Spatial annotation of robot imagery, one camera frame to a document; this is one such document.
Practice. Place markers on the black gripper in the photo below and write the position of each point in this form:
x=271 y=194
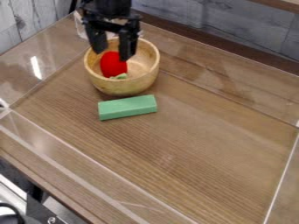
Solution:
x=111 y=15

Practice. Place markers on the red strawberry toy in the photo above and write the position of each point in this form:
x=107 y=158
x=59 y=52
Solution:
x=114 y=68

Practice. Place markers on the wooden bowl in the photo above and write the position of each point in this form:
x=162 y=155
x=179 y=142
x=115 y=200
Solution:
x=142 y=69

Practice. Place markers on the green rectangular block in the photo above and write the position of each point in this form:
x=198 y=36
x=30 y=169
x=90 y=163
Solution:
x=131 y=106

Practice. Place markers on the clear acrylic corner bracket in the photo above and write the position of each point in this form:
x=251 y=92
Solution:
x=80 y=28

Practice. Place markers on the black metal table bracket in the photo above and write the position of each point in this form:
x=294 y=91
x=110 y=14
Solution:
x=46 y=211

